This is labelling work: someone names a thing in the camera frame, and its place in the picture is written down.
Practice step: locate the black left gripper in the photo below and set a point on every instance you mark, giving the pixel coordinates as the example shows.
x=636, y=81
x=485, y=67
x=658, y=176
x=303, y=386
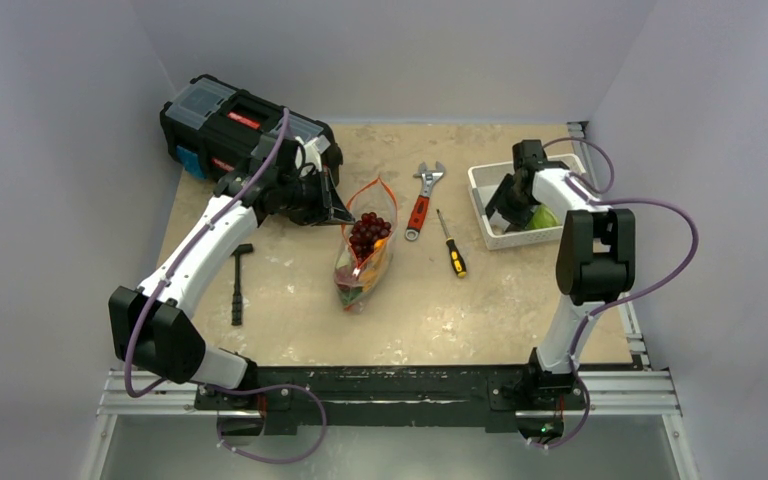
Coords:
x=329, y=208

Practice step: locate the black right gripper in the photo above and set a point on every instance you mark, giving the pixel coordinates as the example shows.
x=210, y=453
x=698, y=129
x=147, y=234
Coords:
x=509, y=198

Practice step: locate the purple toy grapes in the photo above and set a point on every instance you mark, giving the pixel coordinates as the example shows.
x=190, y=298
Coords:
x=365, y=232

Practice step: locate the white plastic basket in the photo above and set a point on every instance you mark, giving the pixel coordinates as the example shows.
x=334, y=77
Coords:
x=490, y=192

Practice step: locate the clear zip top bag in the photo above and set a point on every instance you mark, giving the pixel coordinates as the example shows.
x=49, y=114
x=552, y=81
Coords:
x=376, y=196

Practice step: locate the orange toy pepper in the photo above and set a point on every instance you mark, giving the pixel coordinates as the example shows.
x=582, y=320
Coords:
x=374, y=267

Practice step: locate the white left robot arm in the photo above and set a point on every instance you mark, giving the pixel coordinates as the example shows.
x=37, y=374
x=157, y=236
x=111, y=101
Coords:
x=152, y=324

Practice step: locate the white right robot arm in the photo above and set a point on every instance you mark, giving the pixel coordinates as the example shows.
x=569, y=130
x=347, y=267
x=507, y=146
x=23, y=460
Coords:
x=595, y=262

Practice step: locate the green toy cabbage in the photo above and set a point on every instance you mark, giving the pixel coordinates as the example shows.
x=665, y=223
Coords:
x=543, y=218

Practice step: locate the yellow black screwdriver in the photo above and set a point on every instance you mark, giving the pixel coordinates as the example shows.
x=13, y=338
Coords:
x=455, y=257

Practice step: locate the black hammer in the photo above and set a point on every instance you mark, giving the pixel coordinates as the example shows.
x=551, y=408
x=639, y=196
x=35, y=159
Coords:
x=237, y=303

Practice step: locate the black plastic toolbox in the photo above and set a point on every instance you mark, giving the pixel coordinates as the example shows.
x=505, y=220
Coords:
x=213, y=128

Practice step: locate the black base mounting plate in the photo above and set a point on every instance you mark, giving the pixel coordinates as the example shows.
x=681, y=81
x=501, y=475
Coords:
x=496, y=398

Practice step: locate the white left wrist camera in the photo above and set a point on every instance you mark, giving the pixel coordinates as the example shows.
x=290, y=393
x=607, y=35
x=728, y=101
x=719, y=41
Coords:
x=309, y=156

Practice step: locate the red handled adjustable wrench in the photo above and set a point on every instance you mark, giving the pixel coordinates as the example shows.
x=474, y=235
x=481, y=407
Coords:
x=429, y=177

